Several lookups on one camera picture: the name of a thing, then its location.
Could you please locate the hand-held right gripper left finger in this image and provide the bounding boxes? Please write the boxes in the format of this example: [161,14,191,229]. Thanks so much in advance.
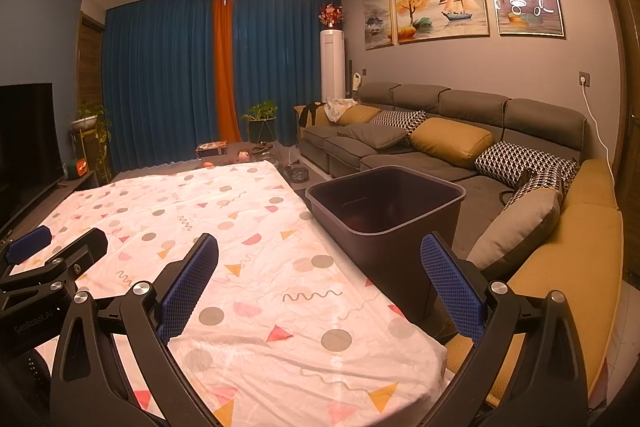
[50,233,220,427]

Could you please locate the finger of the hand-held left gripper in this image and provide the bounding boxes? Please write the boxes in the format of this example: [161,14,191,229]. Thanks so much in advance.
[42,229,109,281]
[0,227,52,271]

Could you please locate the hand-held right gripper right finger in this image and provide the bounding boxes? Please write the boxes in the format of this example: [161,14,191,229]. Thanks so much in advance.
[395,232,603,427]

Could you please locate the grey plastic bin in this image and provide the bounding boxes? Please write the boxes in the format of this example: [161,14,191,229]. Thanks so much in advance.
[305,165,467,323]

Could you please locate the grey television cabinet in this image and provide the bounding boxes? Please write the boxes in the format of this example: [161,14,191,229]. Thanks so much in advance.
[0,169,96,239]

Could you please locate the large grey cushion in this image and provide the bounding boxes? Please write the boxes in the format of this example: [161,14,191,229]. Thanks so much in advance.
[466,188,564,271]

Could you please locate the printed tablecloth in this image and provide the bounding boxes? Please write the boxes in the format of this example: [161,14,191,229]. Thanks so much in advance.
[0,159,451,427]

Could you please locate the black television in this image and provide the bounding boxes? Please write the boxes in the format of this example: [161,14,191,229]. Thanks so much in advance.
[0,83,55,228]

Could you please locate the potted plant on gold stand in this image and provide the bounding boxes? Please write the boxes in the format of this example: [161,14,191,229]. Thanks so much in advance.
[70,104,114,184]

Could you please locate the houndstooth cushion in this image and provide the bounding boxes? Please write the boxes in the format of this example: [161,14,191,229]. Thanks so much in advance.
[370,109,429,136]
[502,167,567,208]
[475,141,579,188]

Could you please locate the snack box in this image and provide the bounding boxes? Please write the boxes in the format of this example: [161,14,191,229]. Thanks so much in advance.
[195,141,229,158]

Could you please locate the large yellow cushion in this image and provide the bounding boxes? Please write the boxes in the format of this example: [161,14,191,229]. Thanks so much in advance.
[410,117,495,170]

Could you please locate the flat grey cushion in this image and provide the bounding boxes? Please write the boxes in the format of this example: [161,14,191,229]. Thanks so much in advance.
[345,123,410,150]

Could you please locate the dark coffee table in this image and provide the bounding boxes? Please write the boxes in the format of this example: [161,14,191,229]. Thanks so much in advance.
[195,142,322,186]

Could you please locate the grey sectional sofa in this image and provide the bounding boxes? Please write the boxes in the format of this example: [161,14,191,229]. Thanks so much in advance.
[295,82,626,413]

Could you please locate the potted plant in green pot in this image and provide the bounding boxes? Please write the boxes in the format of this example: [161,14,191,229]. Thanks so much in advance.
[240,101,279,143]

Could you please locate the wooden door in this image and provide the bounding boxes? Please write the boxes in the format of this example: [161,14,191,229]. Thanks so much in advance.
[77,12,106,134]
[592,0,640,258]

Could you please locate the blue curtain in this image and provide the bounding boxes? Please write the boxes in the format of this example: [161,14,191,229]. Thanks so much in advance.
[231,0,343,148]
[102,0,221,172]

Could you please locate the small yellow cushion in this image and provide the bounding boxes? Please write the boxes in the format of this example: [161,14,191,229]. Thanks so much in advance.
[336,105,382,127]

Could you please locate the white cloth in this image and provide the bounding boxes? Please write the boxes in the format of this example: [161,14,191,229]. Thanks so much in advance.
[325,97,356,120]

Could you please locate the orange curtain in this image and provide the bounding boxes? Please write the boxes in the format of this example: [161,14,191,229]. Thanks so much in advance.
[212,0,244,144]

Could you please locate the white standing air conditioner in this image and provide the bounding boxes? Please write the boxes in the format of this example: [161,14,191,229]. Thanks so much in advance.
[320,29,346,100]

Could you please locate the small landscape painting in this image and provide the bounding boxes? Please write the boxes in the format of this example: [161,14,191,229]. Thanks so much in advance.
[361,0,396,52]

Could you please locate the artificial flower decoration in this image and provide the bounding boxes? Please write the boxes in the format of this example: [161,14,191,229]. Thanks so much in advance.
[318,3,345,30]

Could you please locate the black corded device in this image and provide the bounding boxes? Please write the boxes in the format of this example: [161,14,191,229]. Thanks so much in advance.
[500,167,537,198]

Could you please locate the white charging cable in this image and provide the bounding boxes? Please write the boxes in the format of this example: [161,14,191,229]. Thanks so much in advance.
[582,84,617,188]

